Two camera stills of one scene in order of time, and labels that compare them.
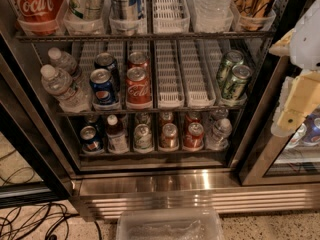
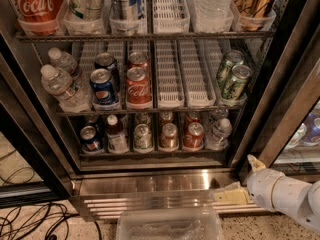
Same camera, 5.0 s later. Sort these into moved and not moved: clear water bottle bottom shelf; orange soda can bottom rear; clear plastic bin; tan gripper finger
Moved: tan gripper finger
Not moved: clear water bottle bottom shelf; clear plastic bin; orange soda can bottom rear
